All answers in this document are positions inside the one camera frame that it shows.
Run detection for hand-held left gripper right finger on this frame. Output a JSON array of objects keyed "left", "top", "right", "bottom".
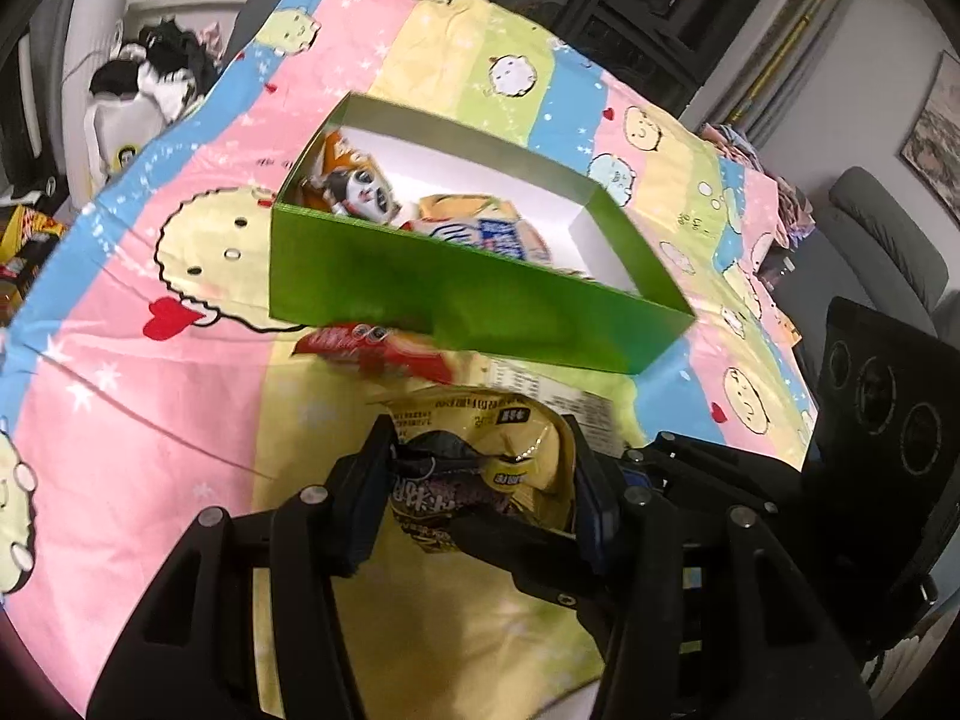
[{"left": 562, "top": 414, "right": 875, "bottom": 720}]

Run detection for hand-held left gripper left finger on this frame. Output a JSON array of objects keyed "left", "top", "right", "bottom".
[{"left": 86, "top": 414, "right": 398, "bottom": 720}]

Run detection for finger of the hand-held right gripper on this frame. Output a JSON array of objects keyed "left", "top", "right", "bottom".
[
  {"left": 446, "top": 511, "right": 601, "bottom": 616},
  {"left": 619, "top": 429, "right": 815, "bottom": 511}
]

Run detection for yellow snack packet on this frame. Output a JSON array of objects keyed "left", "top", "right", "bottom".
[{"left": 388, "top": 388, "right": 580, "bottom": 552}]

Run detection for green cardboard box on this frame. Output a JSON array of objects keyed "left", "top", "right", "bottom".
[{"left": 268, "top": 91, "right": 697, "bottom": 376}]

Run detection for orange packet with blue label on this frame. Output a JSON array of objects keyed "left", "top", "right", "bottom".
[{"left": 405, "top": 193, "right": 557, "bottom": 265}]

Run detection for orange panda print packet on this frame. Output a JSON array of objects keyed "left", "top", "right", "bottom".
[{"left": 296, "top": 131, "right": 419, "bottom": 232}]

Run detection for red snack packet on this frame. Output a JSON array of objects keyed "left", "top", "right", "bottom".
[{"left": 292, "top": 319, "right": 452, "bottom": 385}]

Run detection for grey chair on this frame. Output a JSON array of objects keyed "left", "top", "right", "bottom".
[{"left": 823, "top": 165, "right": 960, "bottom": 335}]

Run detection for dark jar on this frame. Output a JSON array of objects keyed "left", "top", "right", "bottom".
[{"left": 756, "top": 246, "right": 805, "bottom": 295}]

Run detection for printed blanket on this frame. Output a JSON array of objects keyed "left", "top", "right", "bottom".
[{"left": 0, "top": 0, "right": 822, "bottom": 720}]

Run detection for pile of clothes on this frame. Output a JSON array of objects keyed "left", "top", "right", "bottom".
[{"left": 701, "top": 120, "right": 817, "bottom": 250}]

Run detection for yellow snack box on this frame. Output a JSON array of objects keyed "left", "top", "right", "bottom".
[{"left": 0, "top": 204, "right": 70, "bottom": 316}]

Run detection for black and white clothes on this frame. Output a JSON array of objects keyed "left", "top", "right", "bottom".
[{"left": 88, "top": 19, "right": 227, "bottom": 127}]

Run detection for framed wall picture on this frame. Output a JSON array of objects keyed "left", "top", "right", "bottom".
[{"left": 898, "top": 51, "right": 960, "bottom": 224}]

